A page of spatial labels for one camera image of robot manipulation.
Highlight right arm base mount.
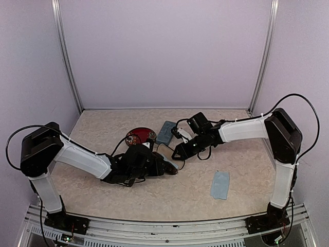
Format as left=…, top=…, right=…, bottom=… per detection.
left=245, top=203, right=290, bottom=234

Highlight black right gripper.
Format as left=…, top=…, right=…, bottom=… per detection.
left=171, top=132, right=207, bottom=160

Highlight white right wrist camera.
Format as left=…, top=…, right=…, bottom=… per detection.
left=171, top=127, right=192, bottom=143

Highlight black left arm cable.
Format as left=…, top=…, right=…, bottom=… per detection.
left=5, top=125, right=150, bottom=172

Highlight red floral plate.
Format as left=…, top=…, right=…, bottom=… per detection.
left=125, top=127, right=157, bottom=146

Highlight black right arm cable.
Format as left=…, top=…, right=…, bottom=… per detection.
left=176, top=93, right=321, bottom=165

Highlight blue-grey hard glasses case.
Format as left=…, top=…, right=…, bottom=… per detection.
left=156, top=121, right=176, bottom=146

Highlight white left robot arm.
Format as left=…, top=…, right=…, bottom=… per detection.
left=20, top=122, right=177, bottom=229

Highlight brown tinted sunglasses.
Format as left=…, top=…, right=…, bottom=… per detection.
left=164, top=163, right=178, bottom=175

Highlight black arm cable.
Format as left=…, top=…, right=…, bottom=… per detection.
left=176, top=93, right=321, bottom=165
left=5, top=125, right=150, bottom=172

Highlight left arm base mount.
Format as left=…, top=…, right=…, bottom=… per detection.
left=44, top=206, right=90, bottom=235

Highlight light blue cleaning cloth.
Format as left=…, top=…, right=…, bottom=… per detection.
left=169, top=161, right=179, bottom=169

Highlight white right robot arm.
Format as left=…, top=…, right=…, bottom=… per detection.
left=171, top=108, right=302, bottom=228

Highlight right metal corner post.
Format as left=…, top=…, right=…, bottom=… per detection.
left=248, top=0, right=279, bottom=115

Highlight left metal corner post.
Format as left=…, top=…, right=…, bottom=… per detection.
left=51, top=0, right=84, bottom=114

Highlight black glasses case beige lining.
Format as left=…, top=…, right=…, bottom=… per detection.
left=156, top=144, right=185, bottom=171

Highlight folded blue cloth pouch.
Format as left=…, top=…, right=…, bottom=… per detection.
left=210, top=171, right=230, bottom=200

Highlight metal corner post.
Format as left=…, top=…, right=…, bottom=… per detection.
left=51, top=0, right=84, bottom=114
left=248, top=0, right=279, bottom=115

